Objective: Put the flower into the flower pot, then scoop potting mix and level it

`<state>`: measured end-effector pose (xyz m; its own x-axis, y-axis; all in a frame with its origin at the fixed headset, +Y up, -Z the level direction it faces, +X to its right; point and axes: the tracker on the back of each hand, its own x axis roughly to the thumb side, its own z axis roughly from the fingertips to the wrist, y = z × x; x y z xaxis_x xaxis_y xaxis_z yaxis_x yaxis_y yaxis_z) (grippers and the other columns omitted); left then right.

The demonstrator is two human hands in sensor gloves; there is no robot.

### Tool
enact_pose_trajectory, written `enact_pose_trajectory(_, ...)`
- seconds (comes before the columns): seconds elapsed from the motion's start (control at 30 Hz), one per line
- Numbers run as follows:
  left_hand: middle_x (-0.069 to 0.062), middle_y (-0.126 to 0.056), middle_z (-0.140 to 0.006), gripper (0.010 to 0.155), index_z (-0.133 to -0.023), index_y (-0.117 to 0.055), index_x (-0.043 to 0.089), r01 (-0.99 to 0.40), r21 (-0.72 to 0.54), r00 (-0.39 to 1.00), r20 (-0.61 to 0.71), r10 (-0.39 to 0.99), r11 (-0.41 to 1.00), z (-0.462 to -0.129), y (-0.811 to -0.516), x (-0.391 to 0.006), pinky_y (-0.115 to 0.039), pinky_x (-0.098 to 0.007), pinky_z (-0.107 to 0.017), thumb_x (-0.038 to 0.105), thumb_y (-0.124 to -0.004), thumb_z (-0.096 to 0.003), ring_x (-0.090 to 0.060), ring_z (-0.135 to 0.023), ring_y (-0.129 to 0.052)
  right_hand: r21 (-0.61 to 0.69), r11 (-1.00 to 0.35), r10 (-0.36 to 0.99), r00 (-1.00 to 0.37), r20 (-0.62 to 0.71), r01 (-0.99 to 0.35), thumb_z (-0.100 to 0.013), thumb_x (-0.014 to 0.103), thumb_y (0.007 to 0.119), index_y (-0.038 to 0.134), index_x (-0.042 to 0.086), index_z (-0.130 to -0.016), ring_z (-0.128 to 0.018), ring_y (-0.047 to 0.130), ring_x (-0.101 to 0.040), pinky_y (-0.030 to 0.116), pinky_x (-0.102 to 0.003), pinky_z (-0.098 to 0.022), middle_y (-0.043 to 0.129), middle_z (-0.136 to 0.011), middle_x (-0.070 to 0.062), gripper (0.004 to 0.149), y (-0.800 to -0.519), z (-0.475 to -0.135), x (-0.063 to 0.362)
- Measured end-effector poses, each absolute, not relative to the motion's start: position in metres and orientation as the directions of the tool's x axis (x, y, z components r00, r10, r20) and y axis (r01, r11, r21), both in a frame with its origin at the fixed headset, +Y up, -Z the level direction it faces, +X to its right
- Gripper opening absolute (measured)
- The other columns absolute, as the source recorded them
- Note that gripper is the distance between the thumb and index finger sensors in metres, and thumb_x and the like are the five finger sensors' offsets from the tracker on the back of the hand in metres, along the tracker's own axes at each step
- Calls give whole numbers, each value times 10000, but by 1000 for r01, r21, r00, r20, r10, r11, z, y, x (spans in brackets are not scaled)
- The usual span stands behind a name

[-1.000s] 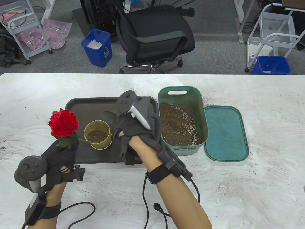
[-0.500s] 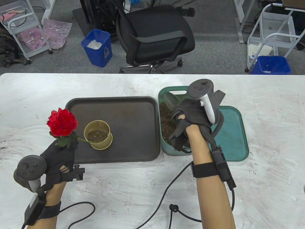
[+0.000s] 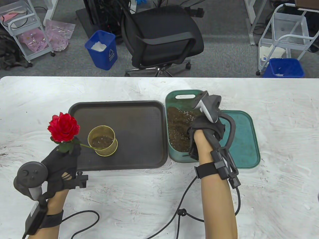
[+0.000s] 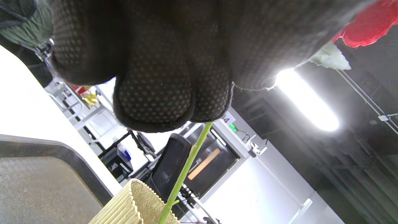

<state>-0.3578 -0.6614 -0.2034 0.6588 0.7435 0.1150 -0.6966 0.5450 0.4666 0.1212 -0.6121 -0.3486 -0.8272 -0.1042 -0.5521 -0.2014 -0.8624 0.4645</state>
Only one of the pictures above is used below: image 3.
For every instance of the person's left hand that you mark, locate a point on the person's left hand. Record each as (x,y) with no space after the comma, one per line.
(61,164)

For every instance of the person's right hand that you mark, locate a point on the person's right hand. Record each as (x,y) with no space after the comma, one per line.
(206,125)

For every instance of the brown potting mix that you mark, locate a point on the brown potting mix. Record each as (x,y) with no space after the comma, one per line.
(178,129)
(102,142)

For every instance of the red artificial rose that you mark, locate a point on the red artificial rose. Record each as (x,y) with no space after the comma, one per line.
(63,127)

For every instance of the teal plastic lid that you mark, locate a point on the teal plastic lid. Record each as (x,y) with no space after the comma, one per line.
(244,139)

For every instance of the person's right forearm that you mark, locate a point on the person's right forearm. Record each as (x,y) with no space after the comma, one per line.
(216,199)

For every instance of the person's left forearm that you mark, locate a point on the person's left forearm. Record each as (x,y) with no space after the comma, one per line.
(57,200)

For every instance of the grey and white hand controller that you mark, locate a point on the grey and white hand controller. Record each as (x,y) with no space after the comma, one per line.
(209,107)

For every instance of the teal plastic storage box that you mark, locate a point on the teal plastic storage box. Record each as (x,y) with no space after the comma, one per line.
(184,103)

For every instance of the gold ribbed flower pot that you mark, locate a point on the gold ribbed flower pot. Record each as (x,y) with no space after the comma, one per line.
(104,152)

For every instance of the brown plastic tray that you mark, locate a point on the brown plastic tray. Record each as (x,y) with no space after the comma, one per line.
(139,124)

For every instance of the white box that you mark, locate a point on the white box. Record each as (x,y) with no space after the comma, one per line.
(273,53)

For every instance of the plain blue bin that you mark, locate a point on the plain blue bin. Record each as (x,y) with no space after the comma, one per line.
(286,67)

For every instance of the black office chair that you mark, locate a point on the black office chair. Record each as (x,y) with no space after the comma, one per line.
(162,29)

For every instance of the blue bin with white symbol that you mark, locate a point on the blue bin with white symbol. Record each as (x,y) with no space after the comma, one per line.
(102,59)

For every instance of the white desk leg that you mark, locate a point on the white desk leg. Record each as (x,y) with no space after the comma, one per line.
(253,22)
(52,10)

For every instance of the dark fabric bag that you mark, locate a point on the dark fabric bag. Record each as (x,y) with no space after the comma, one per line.
(10,52)

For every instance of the crumpled white paper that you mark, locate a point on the crumpled white paper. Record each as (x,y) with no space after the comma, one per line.
(98,46)

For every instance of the pink plastic bag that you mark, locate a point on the pink plastic bag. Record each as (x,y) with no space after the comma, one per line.
(35,41)
(58,32)

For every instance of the white mesh rolling cart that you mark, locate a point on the white mesh rolling cart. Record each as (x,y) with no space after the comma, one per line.
(305,27)

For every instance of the black computer tower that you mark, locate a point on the black computer tower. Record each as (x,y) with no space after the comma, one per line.
(104,15)

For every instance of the brown cardboard box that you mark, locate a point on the brown cardboard box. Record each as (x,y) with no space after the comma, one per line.
(306,3)

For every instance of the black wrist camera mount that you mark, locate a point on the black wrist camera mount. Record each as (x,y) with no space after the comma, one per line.
(224,166)

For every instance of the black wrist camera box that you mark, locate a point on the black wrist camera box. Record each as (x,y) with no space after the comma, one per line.
(35,220)

